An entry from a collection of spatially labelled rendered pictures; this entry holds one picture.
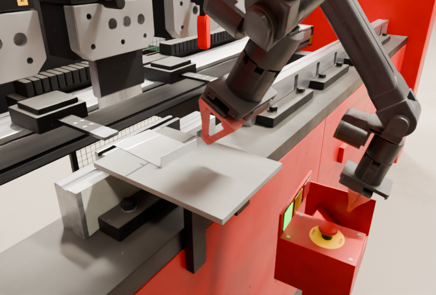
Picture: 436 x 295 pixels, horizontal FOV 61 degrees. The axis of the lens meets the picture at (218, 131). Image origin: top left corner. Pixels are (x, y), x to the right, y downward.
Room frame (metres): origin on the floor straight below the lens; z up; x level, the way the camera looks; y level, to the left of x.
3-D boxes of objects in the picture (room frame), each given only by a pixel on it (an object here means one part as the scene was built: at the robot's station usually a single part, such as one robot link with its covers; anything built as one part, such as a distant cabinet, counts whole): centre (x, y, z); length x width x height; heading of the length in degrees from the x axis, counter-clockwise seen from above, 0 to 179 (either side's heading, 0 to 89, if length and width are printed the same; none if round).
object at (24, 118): (0.71, 0.31, 1.01); 0.26 x 0.12 x 0.05; 55
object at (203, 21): (0.71, 0.03, 1.20); 0.04 x 0.02 x 0.10; 55
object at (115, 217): (0.62, 0.10, 0.89); 0.30 x 0.05 x 0.03; 145
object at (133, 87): (0.62, 0.17, 1.13); 0.10 x 0.02 x 0.10; 145
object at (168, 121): (0.65, 0.15, 0.99); 0.20 x 0.03 x 0.03; 145
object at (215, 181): (0.53, 0.05, 1.00); 0.26 x 0.18 x 0.01; 55
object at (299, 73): (1.66, -0.55, 0.92); 1.68 x 0.06 x 0.10; 145
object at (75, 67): (1.02, 0.38, 1.02); 0.37 x 0.06 x 0.04; 145
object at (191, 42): (1.48, 0.06, 1.02); 0.44 x 0.06 x 0.04; 145
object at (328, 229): (0.60, -0.23, 0.79); 0.04 x 0.04 x 0.04
